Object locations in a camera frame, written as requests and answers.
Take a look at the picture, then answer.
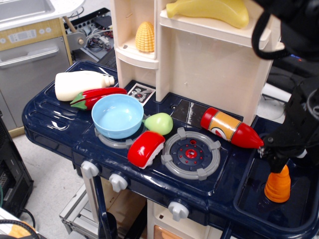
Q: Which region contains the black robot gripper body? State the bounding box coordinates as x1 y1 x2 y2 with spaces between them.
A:
259 77 319 164

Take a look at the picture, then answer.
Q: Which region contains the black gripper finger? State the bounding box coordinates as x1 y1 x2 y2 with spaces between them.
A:
268 152 289 173

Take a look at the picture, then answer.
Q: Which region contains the orange toy carrot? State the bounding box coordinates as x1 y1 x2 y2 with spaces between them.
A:
264 165 291 203

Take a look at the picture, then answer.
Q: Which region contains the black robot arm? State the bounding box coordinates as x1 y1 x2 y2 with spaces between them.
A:
252 0 319 173

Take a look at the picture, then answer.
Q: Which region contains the light blue plastic bowl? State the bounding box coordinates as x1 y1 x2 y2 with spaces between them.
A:
91 94 144 139

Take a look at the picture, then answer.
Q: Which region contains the red toy ketchup bottle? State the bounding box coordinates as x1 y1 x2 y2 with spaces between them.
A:
200 108 264 149

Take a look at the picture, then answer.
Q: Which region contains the grey right stove burner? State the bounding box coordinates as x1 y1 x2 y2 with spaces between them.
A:
161 127 221 181

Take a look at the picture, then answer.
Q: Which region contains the grey stove burner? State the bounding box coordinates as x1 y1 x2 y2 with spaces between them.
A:
161 127 221 181
94 115 150 149

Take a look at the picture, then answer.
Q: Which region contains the grey right stove knob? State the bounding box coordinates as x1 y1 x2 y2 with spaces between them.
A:
168 201 189 222

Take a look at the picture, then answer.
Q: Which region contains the grey stove knob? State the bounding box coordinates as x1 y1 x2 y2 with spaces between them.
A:
109 173 128 193
81 161 100 179
168 201 189 222

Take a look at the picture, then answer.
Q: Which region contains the navy toy kitchen counter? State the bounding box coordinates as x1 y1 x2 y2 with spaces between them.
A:
21 60 319 239

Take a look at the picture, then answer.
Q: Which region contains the green toy pear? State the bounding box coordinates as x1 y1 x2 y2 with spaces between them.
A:
143 113 173 135

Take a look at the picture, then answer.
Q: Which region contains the red and white toy sushi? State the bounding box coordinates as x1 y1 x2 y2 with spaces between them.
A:
127 131 165 169

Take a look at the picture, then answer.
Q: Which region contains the cream toy kitchen shelf unit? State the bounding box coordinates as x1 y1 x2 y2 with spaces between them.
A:
110 0 272 124

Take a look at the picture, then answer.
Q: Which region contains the yellow toy banana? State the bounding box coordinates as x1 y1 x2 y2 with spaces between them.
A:
166 0 249 28

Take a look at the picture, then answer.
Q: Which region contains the grey left stove burner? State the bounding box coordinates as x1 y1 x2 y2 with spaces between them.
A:
94 115 150 149

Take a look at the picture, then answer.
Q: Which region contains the grey middle stove knob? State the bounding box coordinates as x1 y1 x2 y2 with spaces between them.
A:
109 173 128 193

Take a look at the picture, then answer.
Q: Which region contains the yellow toy corn cob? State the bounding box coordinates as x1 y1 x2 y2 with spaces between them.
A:
135 21 155 53

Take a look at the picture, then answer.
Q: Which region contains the grey left stove knob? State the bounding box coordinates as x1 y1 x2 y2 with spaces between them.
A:
81 161 100 179

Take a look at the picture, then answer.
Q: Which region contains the red toy chili pepper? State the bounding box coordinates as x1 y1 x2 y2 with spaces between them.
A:
70 87 127 111

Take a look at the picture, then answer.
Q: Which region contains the white toy mayonnaise bottle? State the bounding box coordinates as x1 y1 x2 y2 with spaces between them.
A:
55 71 115 101

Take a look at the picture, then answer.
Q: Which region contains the black computer case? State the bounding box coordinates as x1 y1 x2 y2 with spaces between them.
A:
0 120 33 217

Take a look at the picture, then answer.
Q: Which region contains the wooden toy dishwasher cabinet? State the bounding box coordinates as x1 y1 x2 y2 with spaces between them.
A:
0 0 84 137

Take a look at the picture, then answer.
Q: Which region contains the aluminium extrusion frame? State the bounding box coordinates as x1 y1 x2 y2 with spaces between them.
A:
59 184 98 239

